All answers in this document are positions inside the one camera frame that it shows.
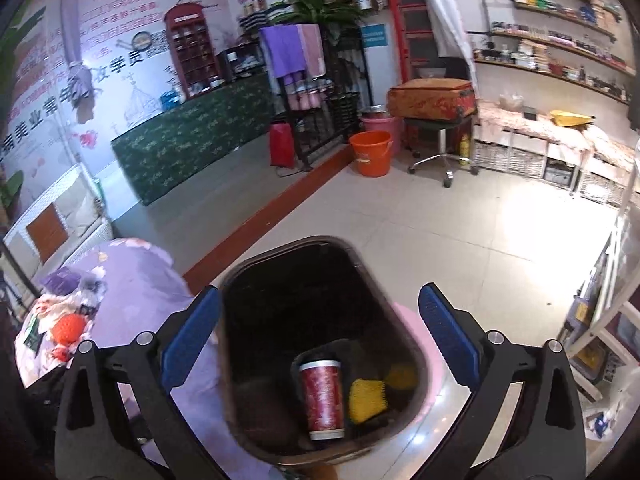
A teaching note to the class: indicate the pink bucket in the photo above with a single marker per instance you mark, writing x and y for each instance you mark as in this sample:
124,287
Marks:
387,126

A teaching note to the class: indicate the red ladder shelf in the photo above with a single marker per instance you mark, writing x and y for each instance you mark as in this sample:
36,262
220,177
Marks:
400,20

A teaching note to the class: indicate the white hanging cloth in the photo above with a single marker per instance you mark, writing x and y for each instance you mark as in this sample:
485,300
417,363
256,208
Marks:
445,10

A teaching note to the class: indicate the black trash bin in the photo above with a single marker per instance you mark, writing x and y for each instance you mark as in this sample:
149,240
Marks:
280,310

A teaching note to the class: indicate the yellow mesh sponge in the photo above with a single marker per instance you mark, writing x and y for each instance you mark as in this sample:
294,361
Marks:
367,401

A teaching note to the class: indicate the red paper cup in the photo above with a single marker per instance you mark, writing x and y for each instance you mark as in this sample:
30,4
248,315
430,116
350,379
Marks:
322,400

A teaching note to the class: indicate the dark green packet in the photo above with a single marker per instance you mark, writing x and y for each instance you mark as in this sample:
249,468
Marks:
33,334

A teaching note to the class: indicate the orange cushion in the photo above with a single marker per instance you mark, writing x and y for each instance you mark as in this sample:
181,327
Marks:
47,228

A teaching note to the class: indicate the purple carton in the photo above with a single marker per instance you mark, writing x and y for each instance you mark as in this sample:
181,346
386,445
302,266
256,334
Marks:
61,281

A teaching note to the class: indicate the large wall poster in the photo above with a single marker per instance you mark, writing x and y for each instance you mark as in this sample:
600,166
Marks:
115,35

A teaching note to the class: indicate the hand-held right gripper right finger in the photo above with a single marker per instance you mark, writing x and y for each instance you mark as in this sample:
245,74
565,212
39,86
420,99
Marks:
447,332

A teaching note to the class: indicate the white bench with floral cushion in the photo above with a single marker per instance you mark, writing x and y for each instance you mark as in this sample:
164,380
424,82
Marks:
530,132

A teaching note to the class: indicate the metal basin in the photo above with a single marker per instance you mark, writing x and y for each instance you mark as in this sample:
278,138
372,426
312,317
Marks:
374,110

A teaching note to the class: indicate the orange spiky ball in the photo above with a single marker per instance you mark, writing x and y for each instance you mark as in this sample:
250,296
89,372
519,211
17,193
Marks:
70,331

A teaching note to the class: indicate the black metal rack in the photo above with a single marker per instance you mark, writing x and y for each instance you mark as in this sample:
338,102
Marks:
345,100

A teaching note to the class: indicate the blue box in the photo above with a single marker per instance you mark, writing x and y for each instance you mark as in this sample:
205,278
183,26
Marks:
171,101

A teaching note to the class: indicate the blue sign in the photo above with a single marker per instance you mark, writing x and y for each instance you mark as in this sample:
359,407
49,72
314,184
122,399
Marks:
374,37

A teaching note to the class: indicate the wooden wall shelving with goods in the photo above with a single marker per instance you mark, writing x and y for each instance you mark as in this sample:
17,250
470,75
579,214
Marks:
550,60

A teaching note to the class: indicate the swivel stool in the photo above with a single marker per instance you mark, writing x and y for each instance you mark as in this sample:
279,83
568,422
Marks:
440,160

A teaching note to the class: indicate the white wicker swing chair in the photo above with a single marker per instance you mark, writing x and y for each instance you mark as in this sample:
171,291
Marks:
75,210

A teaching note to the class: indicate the yellow bottle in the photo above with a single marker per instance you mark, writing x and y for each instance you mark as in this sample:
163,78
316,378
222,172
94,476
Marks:
465,149

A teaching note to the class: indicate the grey crumpled wrapper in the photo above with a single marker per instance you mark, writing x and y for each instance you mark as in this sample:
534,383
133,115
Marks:
93,284

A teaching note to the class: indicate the black pipe with gauge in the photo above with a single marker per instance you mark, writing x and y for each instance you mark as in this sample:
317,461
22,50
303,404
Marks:
486,5

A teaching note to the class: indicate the purple towel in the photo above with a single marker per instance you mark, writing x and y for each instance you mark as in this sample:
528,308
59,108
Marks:
282,52

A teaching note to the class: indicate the purple floral cloth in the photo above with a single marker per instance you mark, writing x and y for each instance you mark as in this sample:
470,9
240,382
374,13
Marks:
135,290

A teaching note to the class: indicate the green patterned covered table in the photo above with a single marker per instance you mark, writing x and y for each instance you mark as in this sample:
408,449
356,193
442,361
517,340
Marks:
190,135

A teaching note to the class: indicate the green potted plant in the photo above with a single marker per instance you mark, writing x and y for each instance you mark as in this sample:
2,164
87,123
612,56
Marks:
315,2

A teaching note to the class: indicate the red phone booth cabinet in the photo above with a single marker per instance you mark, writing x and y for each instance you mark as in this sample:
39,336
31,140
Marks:
192,45

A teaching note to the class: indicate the black box frame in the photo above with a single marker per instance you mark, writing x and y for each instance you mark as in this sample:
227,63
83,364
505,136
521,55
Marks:
240,62

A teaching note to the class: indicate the white display rack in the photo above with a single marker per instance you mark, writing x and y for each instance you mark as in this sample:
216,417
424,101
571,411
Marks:
607,300

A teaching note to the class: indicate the pink towel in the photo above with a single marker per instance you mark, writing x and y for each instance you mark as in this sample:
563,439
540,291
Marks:
312,50

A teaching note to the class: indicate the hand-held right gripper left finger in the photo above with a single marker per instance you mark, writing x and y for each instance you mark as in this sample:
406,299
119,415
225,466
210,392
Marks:
192,332

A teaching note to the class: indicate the orange bucket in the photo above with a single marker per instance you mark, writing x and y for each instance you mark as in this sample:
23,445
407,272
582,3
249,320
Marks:
370,157

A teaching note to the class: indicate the red suitcase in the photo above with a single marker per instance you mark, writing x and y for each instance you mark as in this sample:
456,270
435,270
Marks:
432,100

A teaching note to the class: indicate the red bag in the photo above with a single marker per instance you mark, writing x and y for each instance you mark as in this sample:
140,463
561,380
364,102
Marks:
281,145

